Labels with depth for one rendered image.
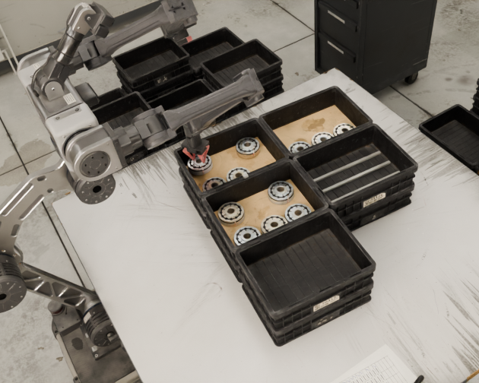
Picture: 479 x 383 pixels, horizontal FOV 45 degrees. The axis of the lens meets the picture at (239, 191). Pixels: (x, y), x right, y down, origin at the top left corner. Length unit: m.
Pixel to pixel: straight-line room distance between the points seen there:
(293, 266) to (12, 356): 1.66
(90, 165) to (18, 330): 1.73
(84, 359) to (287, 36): 2.97
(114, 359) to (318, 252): 1.09
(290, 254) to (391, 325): 0.43
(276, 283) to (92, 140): 0.83
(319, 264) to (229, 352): 0.45
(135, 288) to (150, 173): 0.62
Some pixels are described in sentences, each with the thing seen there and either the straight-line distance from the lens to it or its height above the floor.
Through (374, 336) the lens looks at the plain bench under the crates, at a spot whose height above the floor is 0.70.
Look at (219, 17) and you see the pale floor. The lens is 5.02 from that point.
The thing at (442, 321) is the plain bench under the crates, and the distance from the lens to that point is 2.18.
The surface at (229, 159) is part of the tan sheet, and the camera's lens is 2.48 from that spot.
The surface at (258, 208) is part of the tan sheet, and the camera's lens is 2.27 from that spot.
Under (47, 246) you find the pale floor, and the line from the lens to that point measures 3.53.
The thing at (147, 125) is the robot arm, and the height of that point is 1.47.
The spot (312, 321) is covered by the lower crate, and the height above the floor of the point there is 0.76.
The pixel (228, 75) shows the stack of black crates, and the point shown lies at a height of 0.49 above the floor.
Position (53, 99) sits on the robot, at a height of 1.53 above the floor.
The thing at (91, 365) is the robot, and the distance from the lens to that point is 2.73.
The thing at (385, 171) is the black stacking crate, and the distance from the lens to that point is 2.41.
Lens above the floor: 2.56
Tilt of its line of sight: 48 degrees down
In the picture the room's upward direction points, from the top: 9 degrees counter-clockwise
